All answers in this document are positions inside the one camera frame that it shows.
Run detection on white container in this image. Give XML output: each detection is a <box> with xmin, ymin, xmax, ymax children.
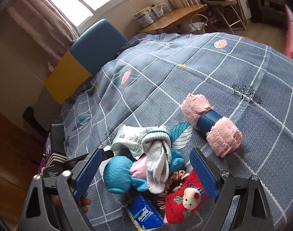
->
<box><xmin>151</xmin><ymin>3</ymin><xmax>173</xmax><ymax>20</ymax></box>

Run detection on blue plush toy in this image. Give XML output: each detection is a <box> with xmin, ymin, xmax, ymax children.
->
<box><xmin>103</xmin><ymin>149</ymin><xmax>185</xmax><ymax>194</ymax></box>

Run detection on dark wicker cabinet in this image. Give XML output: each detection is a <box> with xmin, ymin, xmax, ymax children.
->
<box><xmin>252</xmin><ymin>0</ymin><xmax>289</xmax><ymax>25</ymax></box>

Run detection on purple box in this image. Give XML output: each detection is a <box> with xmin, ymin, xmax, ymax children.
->
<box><xmin>44</xmin><ymin>137</ymin><xmax>52</xmax><ymax>170</ymax></box>

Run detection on grey checked quilt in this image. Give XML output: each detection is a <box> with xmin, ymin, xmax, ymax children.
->
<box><xmin>59</xmin><ymin>32</ymin><xmax>293</xmax><ymax>231</ymax></box>

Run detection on red christmas sock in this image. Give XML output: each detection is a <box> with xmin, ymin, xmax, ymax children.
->
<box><xmin>164</xmin><ymin>170</ymin><xmax>208</xmax><ymax>224</ymax></box>

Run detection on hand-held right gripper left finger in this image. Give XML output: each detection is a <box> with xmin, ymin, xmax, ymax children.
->
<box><xmin>18</xmin><ymin>148</ymin><xmax>104</xmax><ymax>231</ymax></box>

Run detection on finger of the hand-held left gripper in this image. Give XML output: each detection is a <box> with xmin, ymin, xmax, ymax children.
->
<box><xmin>100</xmin><ymin>150</ymin><xmax>114</xmax><ymax>161</ymax></box>

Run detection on blue yellow grey headboard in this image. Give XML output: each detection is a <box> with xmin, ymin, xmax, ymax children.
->
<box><xmin>39</xmin><ymin>18</ymin><xmax>129</xmax><ymax>112</ymax></box>

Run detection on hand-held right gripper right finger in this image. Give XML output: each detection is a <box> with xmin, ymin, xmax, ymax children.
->
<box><xmin>190</xmin><ymin>148</ymin><xmax>275</xmax><ymax>231</ymax></box>

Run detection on wooden desk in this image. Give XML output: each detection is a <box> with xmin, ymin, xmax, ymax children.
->
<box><xmin>139</xmin><ymin>4</ymin><xmax>209</xmax><ymax>34</ymax></box>

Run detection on white knit gloves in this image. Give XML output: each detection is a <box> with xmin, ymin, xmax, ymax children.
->
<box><xmin>142</xmin><ymin>126</ymin><xmax>172</xmax><ymax>194</ymax></box>

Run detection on folding chair with items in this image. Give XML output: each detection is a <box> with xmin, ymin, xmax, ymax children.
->
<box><xmin>201</xmin><ymin>0</ymin><xmax>248</xmax><ymax>32</ymax></box>

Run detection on brown hair scrunchie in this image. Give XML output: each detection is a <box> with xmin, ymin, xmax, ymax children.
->
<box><xmin>151</xmin><ymin>170</ymin><xmax>193</xmax><ymax>212</ymax></box>

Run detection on metal bucket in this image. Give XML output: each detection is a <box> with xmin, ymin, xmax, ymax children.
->
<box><xmin>134</xmin><ymin>11</ymin><xmax>155</xmax><ymax>28</ymax></box>

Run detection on pink towel with blue band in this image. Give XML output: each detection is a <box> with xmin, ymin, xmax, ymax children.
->
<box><xmin>181</xmin><ymin>93</ymin><xmax>243</xmax><ymax>158</ymax></box>

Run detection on wooden wardrobe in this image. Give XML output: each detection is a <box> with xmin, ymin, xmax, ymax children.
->
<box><xmin>0</xmin><ymin>106</ymin><xmax>53</xmax><ymax>222</ymax></box>

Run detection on person's left hand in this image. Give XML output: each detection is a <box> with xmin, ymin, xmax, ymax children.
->
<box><xmin>79</xmin><ymin>194</ymin><xmax>91</xmax><ymax>213</ymax></box>

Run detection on blue tissue pack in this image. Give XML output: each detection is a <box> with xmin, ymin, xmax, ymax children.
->
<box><xmin>125</xmin><ymin>194</ymin><xmax>165</xmax><ymax>230</ymax></box>

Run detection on pink patterned curtain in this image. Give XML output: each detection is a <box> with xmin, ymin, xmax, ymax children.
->
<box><xmin>6</xmin><ymin>0</ymin><xmax>80</xmax><ymax>71</ymax></box>

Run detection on white plastic bag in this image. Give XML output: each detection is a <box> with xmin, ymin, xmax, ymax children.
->
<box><xmin>111</xmin><ymin>125</ymin><xmax>149</xmax><ymax>160</ymax></box>

